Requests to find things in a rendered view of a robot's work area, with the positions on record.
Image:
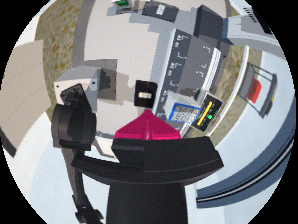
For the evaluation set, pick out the black rectangular pad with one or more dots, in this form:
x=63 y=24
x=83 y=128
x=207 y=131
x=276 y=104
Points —
x=145 y=92

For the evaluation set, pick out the grey tip rack with blue side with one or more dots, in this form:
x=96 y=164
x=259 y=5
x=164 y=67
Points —
x=181 y=108

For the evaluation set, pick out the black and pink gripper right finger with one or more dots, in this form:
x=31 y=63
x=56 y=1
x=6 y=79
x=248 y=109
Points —
x=159 y=130

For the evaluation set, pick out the white ready button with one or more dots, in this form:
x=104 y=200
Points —
x=129 y=8

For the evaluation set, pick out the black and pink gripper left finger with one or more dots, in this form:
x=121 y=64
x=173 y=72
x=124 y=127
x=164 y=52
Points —
x=135 y=129

